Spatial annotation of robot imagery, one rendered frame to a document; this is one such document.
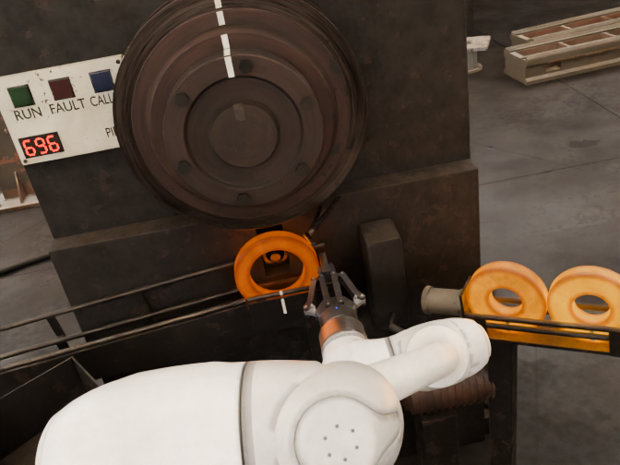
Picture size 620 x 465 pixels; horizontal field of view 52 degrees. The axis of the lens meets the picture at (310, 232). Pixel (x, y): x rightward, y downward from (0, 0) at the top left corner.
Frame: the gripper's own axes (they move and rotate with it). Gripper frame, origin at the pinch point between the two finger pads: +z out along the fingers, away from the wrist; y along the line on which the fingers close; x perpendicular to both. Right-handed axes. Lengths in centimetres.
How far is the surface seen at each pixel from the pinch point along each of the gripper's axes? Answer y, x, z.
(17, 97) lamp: -53, 44, 15
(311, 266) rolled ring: -2.9, 1.1, 0.0
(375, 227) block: 12.4, 5.2, 3.9
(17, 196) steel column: -165, -93, 244
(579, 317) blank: 44, -3, -27
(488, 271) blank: 30.3, 4.4, -16.8
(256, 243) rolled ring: -13.5, 9.3, 0.8
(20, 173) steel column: -158, -79, 246
